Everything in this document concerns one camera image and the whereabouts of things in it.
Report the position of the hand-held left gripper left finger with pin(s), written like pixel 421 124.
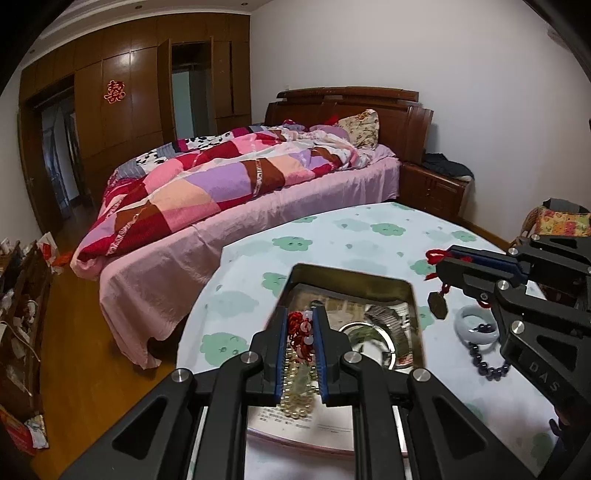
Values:
pixel 279 364

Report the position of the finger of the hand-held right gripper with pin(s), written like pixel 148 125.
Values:
pixel 489 263
pixel 531 314

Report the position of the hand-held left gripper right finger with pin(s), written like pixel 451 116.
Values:
pixel 323 364

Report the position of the silver wristwatch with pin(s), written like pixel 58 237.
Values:
pixel 392 323

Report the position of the pink tin box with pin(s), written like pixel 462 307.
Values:
pixel 346 279

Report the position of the wicker chair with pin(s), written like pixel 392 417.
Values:
pixel 524 228

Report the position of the white printed paper card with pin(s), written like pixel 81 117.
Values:
pixel 332 422

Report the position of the pale jade bangle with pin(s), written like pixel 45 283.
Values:
pixel 461 330

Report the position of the wooden nightstand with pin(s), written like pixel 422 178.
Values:
pixel 434 194

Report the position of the grey cloth on chair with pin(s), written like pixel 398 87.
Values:
pixel 565 206

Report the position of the dark clothes pile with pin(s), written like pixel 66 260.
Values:
pixel 448 165

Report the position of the wooden bed with pink sheet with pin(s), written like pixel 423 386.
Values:
pixel 231 230

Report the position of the floral pillow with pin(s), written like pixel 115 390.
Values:
pixel 360 129

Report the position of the patchwork quilt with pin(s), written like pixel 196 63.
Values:
pixel 207 184

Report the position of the purple pillow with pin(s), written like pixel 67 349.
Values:
pixel 330 131

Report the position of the white and red bag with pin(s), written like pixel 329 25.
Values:
pixel 48 251

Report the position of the cluttered wooden shelf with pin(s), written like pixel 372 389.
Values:
pixel 23 323

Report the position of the red cardboard box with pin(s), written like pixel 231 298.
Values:
pixel 18 434

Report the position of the red paper decoration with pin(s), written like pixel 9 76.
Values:
pixel 114 91

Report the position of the brown wooden wardrobe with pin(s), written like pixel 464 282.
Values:
pixel 129 69

